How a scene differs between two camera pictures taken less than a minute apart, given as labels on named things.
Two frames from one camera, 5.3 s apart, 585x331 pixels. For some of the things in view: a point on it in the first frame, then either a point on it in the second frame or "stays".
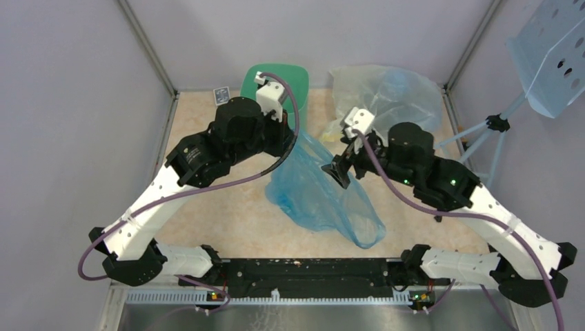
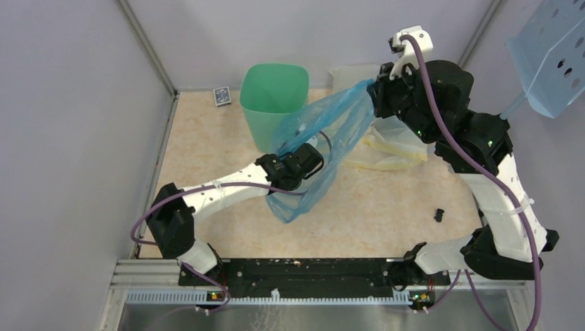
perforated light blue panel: (548, 52) stays
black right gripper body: (363, 161) to (395, 98)
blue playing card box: (221, 95) stays
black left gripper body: (273, 135) to (296, 184)
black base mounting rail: (317, 278) stays
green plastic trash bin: (299, 78) stays
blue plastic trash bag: (313, 196) to (332, 123)
